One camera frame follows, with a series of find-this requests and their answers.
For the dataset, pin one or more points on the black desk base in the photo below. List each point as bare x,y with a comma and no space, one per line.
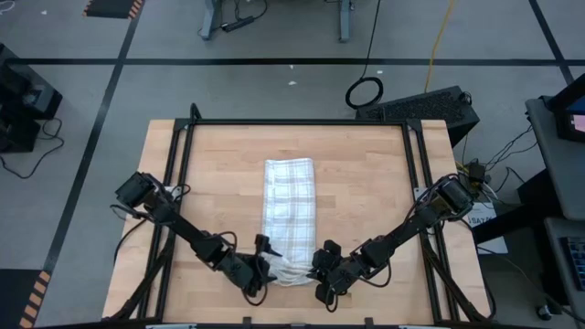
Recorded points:
535,205

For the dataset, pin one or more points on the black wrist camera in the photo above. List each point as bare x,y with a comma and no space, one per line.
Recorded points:
332,247
262,241

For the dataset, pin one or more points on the white plaid towel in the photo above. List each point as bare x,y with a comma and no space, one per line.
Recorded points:
290,205

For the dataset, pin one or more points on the black monitor with lit screen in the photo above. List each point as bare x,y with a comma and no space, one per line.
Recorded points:
573,116

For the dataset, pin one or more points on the black caster wheel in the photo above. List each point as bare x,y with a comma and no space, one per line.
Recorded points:
544,312

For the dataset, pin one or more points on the black power adapter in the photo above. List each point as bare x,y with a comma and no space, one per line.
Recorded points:
476,172

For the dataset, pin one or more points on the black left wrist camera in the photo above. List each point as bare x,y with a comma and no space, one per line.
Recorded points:
262,241

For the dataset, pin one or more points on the black metal table frame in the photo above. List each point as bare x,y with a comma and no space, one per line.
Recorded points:
297,122

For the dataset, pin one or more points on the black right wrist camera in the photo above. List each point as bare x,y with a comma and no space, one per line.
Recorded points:
332,247

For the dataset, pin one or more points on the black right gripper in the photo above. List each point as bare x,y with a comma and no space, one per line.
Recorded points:
343,276

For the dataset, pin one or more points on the black equipment cart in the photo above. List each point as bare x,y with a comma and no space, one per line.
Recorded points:
27,98

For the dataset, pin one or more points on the low grey desk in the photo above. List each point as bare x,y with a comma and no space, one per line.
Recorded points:
555,274

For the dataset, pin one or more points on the black perforated computer tower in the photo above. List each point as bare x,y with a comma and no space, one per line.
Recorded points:
420,107

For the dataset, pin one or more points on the black keyboard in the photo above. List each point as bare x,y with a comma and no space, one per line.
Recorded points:
577,262

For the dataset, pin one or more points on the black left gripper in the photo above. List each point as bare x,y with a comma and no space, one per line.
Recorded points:
242,272

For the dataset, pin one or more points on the white printed paper sheet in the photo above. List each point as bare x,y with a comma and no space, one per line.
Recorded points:
492,240

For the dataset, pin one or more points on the black mat with orange stripes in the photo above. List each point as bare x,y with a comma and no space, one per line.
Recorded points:
13,299
112,8

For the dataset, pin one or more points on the silver mounting bracket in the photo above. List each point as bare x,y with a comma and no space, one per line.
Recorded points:
420,194

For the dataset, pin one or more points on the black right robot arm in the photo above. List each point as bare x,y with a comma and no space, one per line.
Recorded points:
411,224

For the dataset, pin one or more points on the black power strip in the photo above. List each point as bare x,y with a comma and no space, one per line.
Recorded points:
237,24

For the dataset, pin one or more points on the grey desk leg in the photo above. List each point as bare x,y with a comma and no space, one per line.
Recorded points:
210,18
344,20

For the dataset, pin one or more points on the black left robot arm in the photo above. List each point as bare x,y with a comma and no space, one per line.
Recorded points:
183,228

